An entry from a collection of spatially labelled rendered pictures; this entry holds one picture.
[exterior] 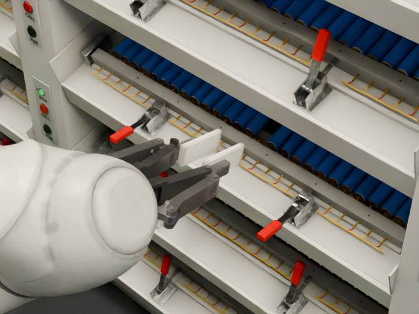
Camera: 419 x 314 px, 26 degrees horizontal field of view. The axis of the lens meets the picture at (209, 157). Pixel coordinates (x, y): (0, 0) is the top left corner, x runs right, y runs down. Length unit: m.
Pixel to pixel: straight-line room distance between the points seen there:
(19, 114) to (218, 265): 0.49
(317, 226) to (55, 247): 0.51
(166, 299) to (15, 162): 0.86
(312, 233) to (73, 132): 0.49
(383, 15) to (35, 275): 0.41
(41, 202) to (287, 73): 0.44
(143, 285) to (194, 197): 0.60
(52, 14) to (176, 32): 0.25
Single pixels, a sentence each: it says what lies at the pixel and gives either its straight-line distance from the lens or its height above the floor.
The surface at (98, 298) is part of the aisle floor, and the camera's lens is 1.73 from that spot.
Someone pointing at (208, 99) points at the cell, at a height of 0.54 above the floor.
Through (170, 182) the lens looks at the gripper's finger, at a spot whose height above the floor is 0.63.
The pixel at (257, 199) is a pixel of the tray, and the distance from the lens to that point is 1.20.
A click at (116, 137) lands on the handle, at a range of 1.25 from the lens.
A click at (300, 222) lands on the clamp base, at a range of 1.16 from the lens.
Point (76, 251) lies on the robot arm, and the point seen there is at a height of 0.81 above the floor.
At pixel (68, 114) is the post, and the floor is 0.42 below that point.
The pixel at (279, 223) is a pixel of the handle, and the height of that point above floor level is 0.52.
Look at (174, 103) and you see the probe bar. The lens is 1.29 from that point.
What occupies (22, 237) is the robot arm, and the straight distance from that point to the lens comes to 0.73.
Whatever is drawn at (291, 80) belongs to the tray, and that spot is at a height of 0.69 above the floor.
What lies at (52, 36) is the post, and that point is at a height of 0.58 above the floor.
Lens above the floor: 1.34
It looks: 42 degrees down
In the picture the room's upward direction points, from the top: straight up
